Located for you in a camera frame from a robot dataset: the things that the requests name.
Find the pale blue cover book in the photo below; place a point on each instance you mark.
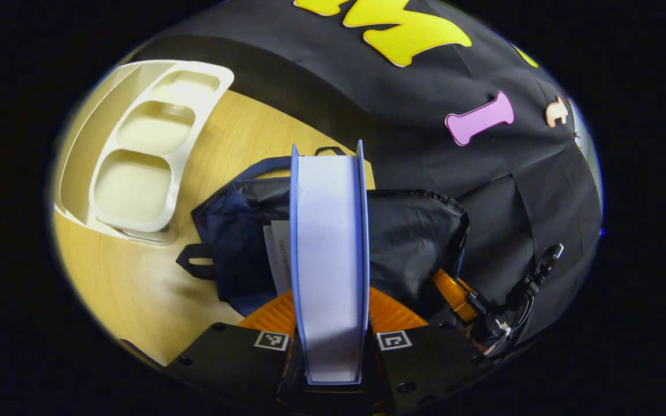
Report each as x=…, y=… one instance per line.
x=330, y=260

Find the blue schoolbag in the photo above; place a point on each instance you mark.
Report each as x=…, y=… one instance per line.
x=414, y=242

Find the cream plastic bookshelf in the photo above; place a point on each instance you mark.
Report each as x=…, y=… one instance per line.
x=136, y=190

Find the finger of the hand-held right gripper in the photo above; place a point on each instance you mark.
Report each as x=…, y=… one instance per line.
x=454, y=294

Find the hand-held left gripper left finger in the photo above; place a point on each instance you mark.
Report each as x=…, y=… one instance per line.
x=229, y=358

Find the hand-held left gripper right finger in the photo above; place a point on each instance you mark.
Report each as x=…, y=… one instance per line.
x=425, y=364

